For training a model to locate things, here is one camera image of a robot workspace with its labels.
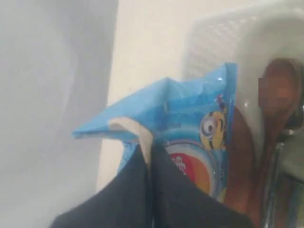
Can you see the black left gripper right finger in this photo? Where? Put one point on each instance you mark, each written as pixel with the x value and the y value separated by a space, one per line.
pixel 179 203

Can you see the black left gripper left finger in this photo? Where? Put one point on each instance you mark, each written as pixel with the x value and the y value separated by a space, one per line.
pixel 123 203

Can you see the blue chips bag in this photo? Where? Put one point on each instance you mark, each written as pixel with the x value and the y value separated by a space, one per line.
pixel 191 119

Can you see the silver fork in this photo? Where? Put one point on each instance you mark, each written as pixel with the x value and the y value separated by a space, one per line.
pixel 287 161

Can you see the white speckled bowl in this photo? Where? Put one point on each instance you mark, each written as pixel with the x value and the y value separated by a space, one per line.
pixel 275 30

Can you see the brown wooden spoon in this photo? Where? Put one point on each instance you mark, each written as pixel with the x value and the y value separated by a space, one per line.
pixel 279 93

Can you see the white perforated plastic basket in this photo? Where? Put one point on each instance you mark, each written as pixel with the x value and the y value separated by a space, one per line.
pixel 214 39

